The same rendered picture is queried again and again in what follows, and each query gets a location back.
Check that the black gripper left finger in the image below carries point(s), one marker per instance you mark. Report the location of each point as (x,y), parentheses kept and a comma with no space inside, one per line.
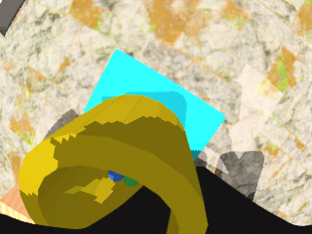
(144,213)

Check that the peach flat bar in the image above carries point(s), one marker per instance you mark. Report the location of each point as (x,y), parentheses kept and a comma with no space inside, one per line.
(12,205)

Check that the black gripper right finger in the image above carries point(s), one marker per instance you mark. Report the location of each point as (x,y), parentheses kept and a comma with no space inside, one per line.
(228,211)

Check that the green marble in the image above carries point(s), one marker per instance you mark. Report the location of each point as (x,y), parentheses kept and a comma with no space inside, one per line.
(130,181)

